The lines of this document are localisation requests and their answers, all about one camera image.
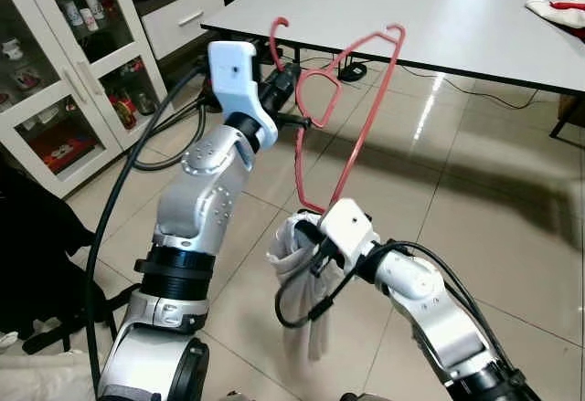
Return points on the white glass-door cabinet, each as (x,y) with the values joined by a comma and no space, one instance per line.
(64,54)

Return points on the cream white garment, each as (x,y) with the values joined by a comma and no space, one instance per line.
(553,15)

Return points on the dark red hanger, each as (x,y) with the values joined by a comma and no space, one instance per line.
(369,118)

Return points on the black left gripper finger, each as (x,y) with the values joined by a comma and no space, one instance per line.
(292,98)
(288,73)

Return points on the white table black legs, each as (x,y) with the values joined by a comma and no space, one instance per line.
(457,17)

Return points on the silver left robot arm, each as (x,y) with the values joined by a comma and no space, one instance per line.
(210,191)

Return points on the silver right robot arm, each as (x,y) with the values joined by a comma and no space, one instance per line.
(430,310)

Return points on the thin white top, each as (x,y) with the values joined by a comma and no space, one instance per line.
(291,264)

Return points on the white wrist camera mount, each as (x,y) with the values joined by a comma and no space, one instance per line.
(233,72)
(345,227)

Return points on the black power adapter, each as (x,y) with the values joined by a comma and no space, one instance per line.
(352,70)

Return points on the white drawer unit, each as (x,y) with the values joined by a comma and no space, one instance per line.
(183,22)

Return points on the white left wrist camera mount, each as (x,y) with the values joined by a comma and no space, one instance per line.
(233,72)

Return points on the red box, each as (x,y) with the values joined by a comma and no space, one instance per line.
(66,153)

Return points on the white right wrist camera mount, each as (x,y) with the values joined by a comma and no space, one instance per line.
(345,227)

